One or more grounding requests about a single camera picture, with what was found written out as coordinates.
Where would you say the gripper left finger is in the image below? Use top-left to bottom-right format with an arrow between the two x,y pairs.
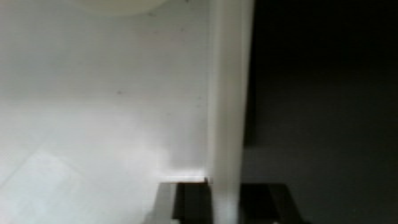
155,182 -> 213,224

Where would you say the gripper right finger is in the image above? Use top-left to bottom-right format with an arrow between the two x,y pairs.
240,183 -> 311,224

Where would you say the white square tabletop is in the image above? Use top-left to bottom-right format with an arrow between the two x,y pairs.
0,0 -> 254,224

